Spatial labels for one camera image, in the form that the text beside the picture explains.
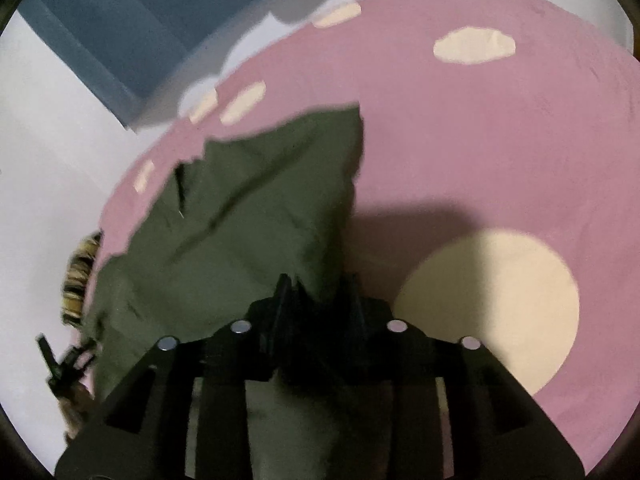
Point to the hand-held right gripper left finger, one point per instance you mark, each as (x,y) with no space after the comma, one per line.
(280,322)

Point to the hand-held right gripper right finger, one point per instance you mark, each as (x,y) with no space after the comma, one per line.
(362,327)

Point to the olive green T-shirt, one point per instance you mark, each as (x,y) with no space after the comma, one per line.
(250,210)

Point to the person's left forearm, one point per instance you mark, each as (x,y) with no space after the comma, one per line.
(77,412)

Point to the striped knit cloth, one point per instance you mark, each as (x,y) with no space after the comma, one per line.
(80,280)

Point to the pink bedsheet with cream dots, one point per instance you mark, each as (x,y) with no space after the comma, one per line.
(475,135)

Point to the blue curtain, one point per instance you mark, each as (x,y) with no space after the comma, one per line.
(125,25)

